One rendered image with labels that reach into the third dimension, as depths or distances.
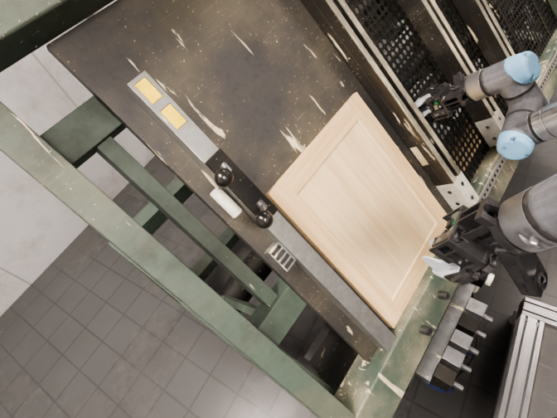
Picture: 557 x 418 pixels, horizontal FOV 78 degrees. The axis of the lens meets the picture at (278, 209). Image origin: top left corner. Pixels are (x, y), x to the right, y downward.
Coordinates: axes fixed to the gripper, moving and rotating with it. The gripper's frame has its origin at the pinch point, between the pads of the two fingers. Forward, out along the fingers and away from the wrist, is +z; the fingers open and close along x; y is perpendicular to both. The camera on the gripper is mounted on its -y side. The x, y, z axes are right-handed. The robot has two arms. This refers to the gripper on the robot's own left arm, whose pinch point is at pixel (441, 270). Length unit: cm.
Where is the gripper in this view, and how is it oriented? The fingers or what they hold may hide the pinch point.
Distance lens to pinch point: 70.3
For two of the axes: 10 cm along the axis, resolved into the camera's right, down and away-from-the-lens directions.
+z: -1.8, 3.9, 9.0
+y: -8.3, -5.5, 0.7
